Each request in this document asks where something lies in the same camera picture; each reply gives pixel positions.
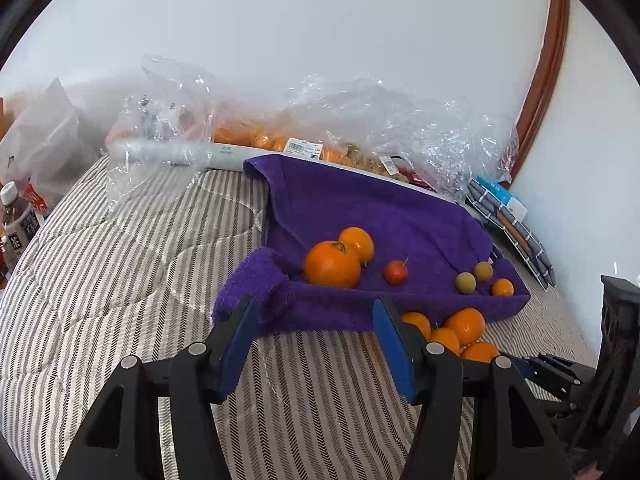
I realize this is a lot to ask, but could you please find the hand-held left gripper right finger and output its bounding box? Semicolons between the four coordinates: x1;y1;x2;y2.
372;295;576;480

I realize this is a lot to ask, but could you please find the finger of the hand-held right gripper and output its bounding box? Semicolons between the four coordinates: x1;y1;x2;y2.
512;354;596;396
542;399;590;427

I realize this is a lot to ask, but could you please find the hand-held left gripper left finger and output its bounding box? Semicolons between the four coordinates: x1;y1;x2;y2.
56;295;262;480

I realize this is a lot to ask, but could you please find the small red fruit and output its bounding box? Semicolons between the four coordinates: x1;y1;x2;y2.
383;256;411;287

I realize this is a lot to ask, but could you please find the large orange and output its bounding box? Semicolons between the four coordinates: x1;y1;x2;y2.
303;240;362;289

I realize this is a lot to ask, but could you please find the purple towel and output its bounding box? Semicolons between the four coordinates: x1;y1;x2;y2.
211;155;532;336

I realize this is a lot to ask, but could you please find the pile of small yellow fruits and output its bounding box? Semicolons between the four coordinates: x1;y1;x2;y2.
345;142;416;183

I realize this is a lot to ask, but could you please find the grey striped quilt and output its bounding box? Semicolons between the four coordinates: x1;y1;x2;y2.
0;152;601;480

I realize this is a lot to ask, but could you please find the blue checked cloth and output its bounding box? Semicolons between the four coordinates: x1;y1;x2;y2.
466;179;557;290

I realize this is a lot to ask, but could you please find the blue white tissue pack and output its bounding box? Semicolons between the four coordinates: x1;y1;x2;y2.
474;176;529;221

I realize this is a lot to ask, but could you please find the white tube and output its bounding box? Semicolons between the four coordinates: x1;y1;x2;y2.
107;137;468;206

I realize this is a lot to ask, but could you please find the pile of bagged oranges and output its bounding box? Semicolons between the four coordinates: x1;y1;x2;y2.
212;125;351;163

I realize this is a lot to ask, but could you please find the large crumpled clear plastic bag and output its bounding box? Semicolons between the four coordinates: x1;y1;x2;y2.
320;75;518;201

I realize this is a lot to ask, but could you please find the empty clear plastic bag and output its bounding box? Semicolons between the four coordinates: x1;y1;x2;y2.
105;54;221;216

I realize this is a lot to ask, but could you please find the drink bottle with dark label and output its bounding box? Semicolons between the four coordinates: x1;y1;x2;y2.
0;181;45;261

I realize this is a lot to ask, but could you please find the white plastic bag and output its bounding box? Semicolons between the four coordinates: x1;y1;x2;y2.
0;76;98;213

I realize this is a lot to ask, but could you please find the brown wooden door frame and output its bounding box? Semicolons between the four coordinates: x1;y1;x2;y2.
507;0;572;183

